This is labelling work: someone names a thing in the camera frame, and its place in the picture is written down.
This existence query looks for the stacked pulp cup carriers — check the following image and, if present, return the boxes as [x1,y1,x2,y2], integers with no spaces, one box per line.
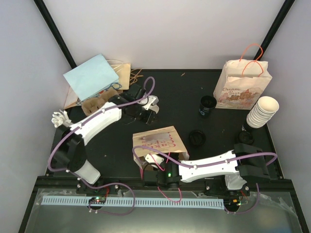
[82,89,123,116]

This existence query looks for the tall stack paper cups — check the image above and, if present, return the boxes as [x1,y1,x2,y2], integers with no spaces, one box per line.
[246,96,279,129]

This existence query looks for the Cream Bear printed paper bag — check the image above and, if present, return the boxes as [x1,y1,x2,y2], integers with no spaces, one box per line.
[213,43,273,110]

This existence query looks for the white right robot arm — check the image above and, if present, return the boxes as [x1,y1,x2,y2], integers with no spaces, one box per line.
[145,143,270,196]

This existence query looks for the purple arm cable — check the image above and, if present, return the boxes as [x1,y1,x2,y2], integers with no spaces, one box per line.
[47,76,156,216]
[132,145,278,216]

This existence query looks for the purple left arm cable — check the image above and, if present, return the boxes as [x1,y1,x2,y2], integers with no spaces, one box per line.
[47,76,156,216]

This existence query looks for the brown kraft paper bag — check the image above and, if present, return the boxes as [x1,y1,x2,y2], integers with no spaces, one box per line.
[107,59,143,94]

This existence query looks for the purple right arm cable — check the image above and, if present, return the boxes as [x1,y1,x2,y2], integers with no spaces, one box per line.
[132,145,278,216]

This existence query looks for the black lid stacks right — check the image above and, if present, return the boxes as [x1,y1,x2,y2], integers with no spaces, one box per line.
[235,125,254,145]

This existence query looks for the light blue paper bag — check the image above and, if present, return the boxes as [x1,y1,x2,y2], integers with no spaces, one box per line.
[64,54,119,100]

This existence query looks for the cream paper bag pink sides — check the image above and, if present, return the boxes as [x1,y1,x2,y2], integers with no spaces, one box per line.
[132,125,190,204]

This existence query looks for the black lid stack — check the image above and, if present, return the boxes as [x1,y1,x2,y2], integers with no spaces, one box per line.
[199,96,217,118]

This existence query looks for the light blue slotted cable duct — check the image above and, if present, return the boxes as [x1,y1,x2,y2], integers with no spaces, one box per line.
[41,196,225,210]

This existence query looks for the patterned flat paper bag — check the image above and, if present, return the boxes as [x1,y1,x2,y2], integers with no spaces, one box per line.
[64,87,83,109]

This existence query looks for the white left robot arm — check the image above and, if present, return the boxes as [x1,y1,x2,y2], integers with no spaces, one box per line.
[48,84,159,194]

